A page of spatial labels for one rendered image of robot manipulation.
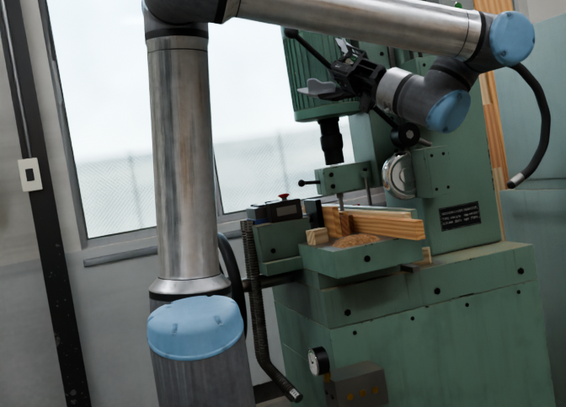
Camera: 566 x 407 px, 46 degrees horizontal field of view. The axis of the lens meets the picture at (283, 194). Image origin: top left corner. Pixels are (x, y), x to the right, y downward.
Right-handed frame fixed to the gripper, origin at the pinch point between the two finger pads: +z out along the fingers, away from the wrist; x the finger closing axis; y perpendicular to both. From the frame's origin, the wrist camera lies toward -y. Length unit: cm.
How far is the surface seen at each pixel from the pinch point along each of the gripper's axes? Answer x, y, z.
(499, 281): 10, -52, -45
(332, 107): 0.2, -17.4, 2.4
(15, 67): 27, -40, 155
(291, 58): -4.6, -10.3, 16.7
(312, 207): 22.0, -30.5, -1.7
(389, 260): 26.4, -21.3, -31.6
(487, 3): -146, -155, 63
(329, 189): 15.3, -31.0, -2.5
